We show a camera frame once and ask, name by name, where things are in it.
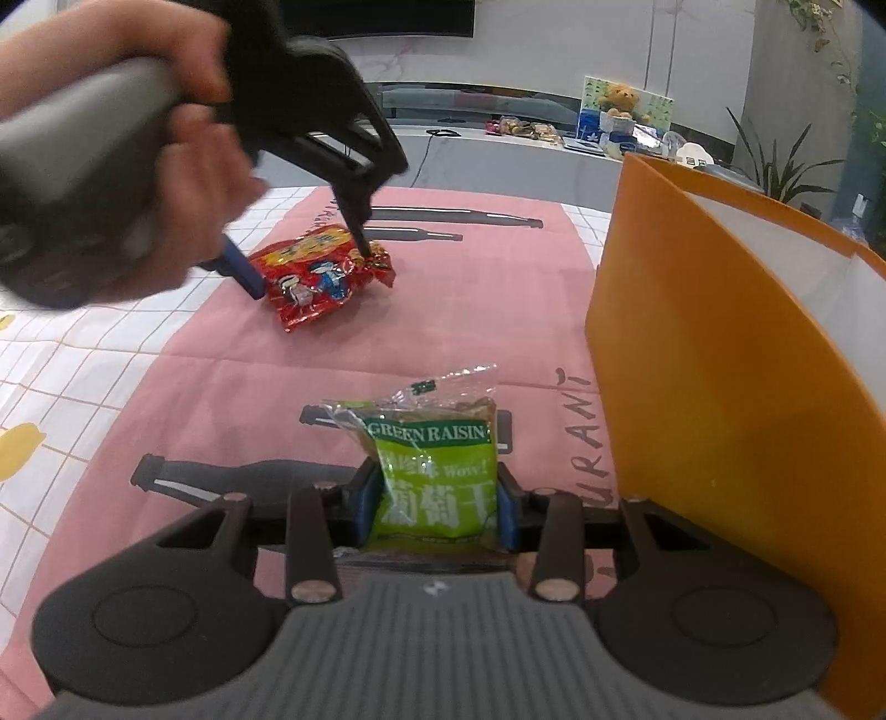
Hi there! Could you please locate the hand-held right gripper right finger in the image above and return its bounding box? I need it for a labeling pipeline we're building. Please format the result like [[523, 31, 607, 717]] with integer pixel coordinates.
[[492, 460, 694, 605]]

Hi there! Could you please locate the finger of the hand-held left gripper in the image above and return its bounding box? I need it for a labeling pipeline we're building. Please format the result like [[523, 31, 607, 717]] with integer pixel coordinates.
[[331, 173, 389, 259], [195, 234, 269, 301]]

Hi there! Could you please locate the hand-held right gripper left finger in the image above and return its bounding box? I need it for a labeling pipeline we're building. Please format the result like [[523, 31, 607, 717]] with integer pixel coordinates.
[[142, 460, 386, 605]]

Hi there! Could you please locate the red cartoon snack packet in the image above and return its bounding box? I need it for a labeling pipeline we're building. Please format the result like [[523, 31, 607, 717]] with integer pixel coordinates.
[[248, 223, 396, 335]]

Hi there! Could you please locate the green raisin packet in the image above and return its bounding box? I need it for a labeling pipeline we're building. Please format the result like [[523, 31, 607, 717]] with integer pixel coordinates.
[[322, 362, 501, 555]]

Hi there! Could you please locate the orange cardboard box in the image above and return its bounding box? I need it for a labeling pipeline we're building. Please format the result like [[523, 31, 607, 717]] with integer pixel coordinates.
[[585, 153, 886, 720]]

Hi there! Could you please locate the pile of snacks on console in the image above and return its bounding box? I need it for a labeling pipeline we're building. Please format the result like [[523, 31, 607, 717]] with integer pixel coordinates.
[[487, 119, 563, 143]]

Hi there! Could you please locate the person's left hand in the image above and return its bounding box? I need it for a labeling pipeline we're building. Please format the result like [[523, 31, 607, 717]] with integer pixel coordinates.
[[0, 8, 268, 303]]

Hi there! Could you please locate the pink bottle print table runner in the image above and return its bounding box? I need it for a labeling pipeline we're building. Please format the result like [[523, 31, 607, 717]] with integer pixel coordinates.
[[14, 186, 621, 700]]

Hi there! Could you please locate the white tv console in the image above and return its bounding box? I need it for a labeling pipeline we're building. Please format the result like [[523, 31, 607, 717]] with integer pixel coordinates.
[[360, 79, 693, 210]]

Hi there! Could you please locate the lemon print checked tablecloth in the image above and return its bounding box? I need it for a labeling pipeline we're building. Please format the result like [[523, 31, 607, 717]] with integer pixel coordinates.
[[0, 183, 617, 720]]

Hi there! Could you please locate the brown teddy bear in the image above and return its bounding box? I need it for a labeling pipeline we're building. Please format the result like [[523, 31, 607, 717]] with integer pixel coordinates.
[[599, 81, 642, 116]]

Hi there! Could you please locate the potted long leaf plant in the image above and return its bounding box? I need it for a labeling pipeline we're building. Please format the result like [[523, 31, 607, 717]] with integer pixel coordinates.
[[727, 104, 843, 217]]

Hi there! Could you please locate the hanging vine plant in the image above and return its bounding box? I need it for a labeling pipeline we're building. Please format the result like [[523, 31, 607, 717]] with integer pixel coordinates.
[[782, 0, 861, 106]]

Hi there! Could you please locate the black cable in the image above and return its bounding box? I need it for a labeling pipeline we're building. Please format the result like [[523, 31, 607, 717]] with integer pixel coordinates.
[[408, 127, 462, 188]]

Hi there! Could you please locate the black wall television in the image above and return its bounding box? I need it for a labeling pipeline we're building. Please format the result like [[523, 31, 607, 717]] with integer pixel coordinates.
[[277, 0, 478, 41]]

